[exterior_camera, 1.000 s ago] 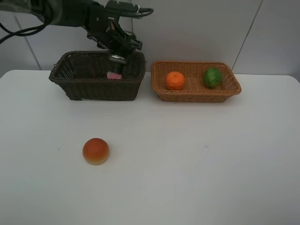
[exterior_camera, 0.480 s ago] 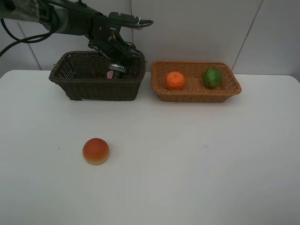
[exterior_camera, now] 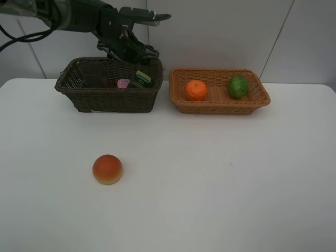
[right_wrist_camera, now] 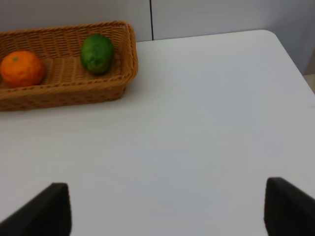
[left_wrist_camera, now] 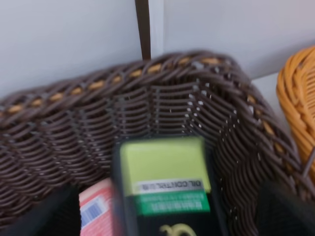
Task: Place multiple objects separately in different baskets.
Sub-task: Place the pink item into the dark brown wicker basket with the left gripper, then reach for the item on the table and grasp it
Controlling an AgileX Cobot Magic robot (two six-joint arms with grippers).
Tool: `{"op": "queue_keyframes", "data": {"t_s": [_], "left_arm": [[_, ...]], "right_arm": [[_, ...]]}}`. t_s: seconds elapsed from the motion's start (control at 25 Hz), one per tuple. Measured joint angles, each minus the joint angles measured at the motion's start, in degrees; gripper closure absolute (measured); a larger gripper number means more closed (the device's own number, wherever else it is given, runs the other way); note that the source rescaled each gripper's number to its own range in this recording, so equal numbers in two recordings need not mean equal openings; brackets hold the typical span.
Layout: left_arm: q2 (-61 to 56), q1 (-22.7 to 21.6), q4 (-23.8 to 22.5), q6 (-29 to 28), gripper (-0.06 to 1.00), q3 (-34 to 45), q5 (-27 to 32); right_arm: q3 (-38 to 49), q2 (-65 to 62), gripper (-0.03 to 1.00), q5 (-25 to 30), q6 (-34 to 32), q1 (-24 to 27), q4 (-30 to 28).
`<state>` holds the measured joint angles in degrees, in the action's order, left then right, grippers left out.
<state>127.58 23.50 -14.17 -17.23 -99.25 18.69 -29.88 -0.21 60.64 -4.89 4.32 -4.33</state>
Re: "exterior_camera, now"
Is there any black green pump bottle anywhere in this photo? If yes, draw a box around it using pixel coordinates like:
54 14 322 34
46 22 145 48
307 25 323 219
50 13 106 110
128 70 153 89

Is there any round brown bread bun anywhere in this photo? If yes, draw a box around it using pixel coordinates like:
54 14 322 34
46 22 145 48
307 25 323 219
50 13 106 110
92 154 123 185

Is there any dark brown wicker basket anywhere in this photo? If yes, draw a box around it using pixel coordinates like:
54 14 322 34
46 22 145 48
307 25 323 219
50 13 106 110
55 57 163 113

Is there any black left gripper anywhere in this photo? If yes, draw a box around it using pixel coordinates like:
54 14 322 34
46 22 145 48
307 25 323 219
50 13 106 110
96 7 160 65

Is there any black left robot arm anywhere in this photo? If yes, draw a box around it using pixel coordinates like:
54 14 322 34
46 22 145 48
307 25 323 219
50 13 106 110
1 1 170 64

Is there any green lime fruit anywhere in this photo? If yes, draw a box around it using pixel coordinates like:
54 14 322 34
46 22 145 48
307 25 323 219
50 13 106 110
227 76 249 99

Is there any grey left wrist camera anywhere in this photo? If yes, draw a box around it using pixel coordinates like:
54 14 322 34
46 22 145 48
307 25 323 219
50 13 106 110
118 7 171 26

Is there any translucent purple plastic cup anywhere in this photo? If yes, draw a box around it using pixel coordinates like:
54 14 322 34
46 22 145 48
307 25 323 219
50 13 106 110
81 62 109 88

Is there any orange tangerine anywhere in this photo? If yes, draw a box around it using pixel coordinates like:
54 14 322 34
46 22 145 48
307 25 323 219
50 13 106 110
185 80 207 101

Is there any orange wicker basket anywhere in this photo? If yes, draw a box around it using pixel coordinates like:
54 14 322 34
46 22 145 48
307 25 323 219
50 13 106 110
169 68 270 115

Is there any pink lotion bottle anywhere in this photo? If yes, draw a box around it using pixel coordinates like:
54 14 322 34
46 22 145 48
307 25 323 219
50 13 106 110
117 79 130 89

